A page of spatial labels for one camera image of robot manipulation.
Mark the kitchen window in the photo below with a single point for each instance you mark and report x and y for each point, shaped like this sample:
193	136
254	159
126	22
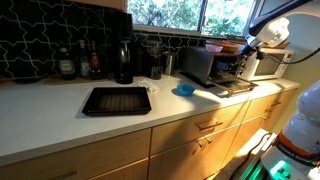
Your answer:
166	13

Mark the wooden base cabinet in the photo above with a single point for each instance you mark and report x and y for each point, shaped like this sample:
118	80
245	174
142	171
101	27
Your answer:
100	156

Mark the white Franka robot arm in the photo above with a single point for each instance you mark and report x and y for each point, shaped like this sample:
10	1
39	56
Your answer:
300	30

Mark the dark bottle red label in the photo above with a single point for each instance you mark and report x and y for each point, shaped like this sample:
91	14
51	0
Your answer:
95	65

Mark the glass grinder jar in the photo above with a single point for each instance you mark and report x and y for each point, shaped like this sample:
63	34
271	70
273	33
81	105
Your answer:
155	63

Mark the wooden upper cabinet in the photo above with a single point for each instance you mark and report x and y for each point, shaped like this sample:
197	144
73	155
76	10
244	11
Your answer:
106	3

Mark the silver toaster oven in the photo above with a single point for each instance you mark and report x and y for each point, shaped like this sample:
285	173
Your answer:
196	63

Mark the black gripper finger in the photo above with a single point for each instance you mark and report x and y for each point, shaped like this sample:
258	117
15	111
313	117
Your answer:
237	60
242	62

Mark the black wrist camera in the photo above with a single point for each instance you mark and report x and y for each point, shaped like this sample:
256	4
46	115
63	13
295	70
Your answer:
261	55

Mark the robot base platform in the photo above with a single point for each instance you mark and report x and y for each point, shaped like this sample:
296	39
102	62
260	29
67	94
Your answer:
276	170

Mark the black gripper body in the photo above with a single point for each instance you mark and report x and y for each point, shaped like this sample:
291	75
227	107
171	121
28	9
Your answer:
250	49

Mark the red item in basket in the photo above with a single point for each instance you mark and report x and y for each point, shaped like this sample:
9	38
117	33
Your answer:
226	42

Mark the steel canister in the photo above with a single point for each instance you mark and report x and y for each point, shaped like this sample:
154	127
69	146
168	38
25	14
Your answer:
169	63

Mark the clear glass bottle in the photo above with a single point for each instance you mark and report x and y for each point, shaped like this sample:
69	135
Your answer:
84	63

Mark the dark bottle green label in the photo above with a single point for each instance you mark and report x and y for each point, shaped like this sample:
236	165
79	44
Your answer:
66	65

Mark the tall black drink machine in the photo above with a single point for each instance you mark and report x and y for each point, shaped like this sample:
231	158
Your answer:
123	50

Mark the blue mixing bowl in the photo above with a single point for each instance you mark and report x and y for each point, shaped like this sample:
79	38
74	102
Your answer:
221	65

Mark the black baking tray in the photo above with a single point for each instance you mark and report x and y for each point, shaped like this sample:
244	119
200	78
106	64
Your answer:
116	101

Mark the small blue bowl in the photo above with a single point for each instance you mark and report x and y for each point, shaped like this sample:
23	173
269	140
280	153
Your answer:
185	90

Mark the pink plastic bowl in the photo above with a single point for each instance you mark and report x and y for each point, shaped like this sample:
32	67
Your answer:
213	48

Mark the wooden board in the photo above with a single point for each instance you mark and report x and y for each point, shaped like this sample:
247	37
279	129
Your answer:
53	80

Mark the white crumpled paper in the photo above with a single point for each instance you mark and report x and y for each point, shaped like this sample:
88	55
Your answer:
146	86

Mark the white microwave oven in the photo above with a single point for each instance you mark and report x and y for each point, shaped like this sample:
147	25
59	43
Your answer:
270	66

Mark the silver oven knob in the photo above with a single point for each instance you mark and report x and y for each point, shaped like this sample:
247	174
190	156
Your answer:
241	73
243	67

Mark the glass toaster oven door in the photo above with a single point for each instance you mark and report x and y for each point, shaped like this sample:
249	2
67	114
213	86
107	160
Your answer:
233	86

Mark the small metal cabinet knob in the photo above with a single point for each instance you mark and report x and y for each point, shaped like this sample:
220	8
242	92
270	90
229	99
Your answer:
200	143
208	140

